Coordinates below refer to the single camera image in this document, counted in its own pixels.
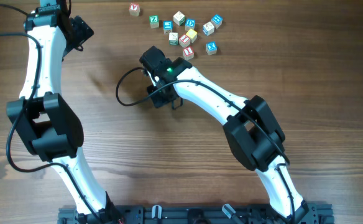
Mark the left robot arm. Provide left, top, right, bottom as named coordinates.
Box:
left=6, top=1, right=123, bottom=223

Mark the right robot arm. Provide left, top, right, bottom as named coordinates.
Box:
left=139, top=46, right=308, bottom=223

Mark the red I block lower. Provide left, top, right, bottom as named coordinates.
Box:
left=183, top=47, right=195, bottom=60

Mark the red i block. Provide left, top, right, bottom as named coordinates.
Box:
left=178, top=34, right=191, bottom=49
left=183, top=47, right=195, bottom=60

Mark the red I block upper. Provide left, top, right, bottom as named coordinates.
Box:
left=178, top=34, right=191, bottom=49

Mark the white green picture block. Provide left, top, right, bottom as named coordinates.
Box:
left=168, top=32, right=178, bottom=45

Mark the red V letter block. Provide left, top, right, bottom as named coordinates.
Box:
left=129, top=3, right=140, bottom=17

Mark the yellow top block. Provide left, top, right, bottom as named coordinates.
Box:
left=186, top=29, right=198, bottom=43

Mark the blue X letter block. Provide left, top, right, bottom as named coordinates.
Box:
left=206, top=42, right=218, bottom=55

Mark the blue picture block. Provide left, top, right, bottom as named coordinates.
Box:
left=211, top=14, right=223, bottom=29
left=163, top=21, right=173, bottom=34

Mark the green Z letter block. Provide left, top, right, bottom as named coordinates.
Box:
left=149, top=15, right=159, bottom=29

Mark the blue D letter block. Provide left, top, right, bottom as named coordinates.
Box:
left=185, top=18, right=196, bottom=31

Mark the white green top block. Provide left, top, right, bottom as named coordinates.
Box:
left=173, top=11, right=186, bottom=26

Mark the white blue side block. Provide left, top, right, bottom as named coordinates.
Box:
left=203, top=22, right=215, bottom=36

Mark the blue picture block right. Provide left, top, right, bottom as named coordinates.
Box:
left=211, top=14, right=223, bottom=29

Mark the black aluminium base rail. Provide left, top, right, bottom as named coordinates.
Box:
left=57, top=203, right=335, bottom=224

